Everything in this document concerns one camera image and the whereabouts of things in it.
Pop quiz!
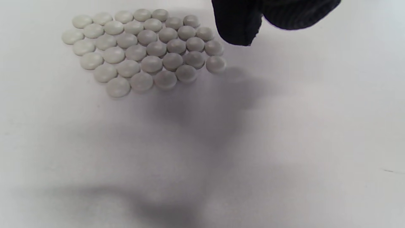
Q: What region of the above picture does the person's left hand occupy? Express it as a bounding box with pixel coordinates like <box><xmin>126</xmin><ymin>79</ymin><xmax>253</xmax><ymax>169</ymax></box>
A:
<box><xmin>211</xmin><ymin>0</ymin><xmax>342</xmax><ymax>47</ymax></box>

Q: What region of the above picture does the cluster of white go stones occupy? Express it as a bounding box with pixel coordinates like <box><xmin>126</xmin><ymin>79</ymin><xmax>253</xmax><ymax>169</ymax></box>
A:
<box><xmin>61</xmin><ymin>9</ymin><xmax>227</xmax><ymax>98</ymax></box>

